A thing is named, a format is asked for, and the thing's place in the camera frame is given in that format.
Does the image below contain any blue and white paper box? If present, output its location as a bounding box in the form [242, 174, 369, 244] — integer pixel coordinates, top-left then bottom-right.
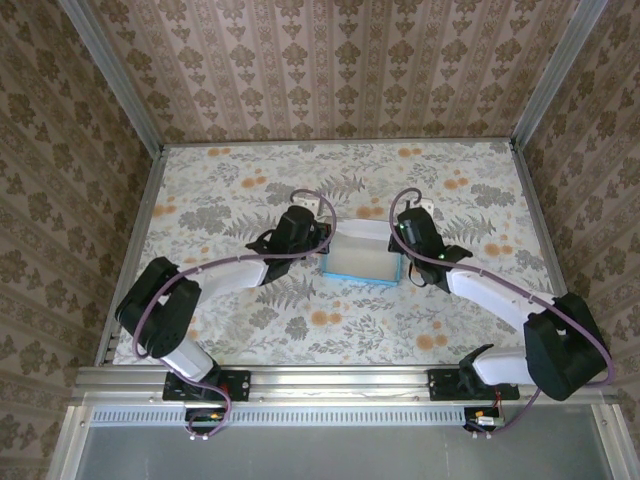
[321, 217, 404, 286]

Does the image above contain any floral patterned table cover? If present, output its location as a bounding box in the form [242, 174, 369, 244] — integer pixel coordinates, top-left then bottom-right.
[113, 142, 576, 366]

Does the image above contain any small green circuit board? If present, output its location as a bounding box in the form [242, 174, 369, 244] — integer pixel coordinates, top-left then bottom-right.
[184, 408, 225, 425]

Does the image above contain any grey metal panel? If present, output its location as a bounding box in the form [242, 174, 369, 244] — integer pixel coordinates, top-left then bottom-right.
[74, 424, 619, 480]

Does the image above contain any aluminium table end rail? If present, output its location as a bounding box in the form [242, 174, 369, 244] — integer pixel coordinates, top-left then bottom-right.
[160, 135, 517, 148]

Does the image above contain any aluminium table side rail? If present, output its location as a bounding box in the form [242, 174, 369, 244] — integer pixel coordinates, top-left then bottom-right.
[94, 144, 167, 365]
[509, 142, 592, 365]

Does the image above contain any long aluminium mounting rail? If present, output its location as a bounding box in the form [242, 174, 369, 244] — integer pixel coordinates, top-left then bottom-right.
[73, 364, 612, 407]

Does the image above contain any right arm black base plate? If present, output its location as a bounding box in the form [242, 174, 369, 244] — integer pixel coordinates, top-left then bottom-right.
[427, 368, 521, 402]

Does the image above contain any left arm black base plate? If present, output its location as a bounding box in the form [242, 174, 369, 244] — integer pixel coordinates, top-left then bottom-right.
[163, 368, 252, 403]

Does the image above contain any slotted grey cable duct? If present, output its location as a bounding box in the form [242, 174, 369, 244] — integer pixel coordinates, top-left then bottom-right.
[91, 407, 550, 427]

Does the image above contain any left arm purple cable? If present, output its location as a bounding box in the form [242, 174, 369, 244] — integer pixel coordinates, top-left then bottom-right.
[130, 188, 337, 441]

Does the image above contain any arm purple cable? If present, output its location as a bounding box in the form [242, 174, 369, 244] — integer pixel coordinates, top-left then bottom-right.
[388, 187, 615, 441]
[130, 188, 337, 441]

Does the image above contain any small circuit board with wires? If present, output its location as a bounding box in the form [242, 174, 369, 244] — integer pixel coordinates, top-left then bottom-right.
[463, 407, 507, 430]

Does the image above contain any aluminium upright frame post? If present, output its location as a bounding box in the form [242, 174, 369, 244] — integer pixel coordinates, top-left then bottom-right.
[512, 0, 604, 146]
[55, 0, 166, 154]

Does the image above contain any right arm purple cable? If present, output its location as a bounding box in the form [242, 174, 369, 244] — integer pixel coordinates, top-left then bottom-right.
[388, 187, 615, 441]

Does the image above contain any aluminium lower frame bar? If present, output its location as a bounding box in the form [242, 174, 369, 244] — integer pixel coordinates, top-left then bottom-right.
[47, 404, 94, 480]
[591, 403, 639, 480]

